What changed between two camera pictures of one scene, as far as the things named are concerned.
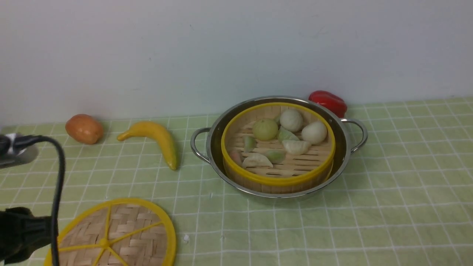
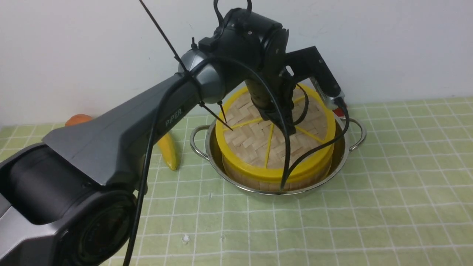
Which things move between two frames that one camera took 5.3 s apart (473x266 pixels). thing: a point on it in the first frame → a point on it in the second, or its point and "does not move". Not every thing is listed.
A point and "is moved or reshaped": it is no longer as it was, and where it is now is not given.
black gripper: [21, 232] → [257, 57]
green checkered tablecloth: [405, 198] does not move
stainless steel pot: [350, 134] does not move
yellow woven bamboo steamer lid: [117, 232] is moved or reshaped
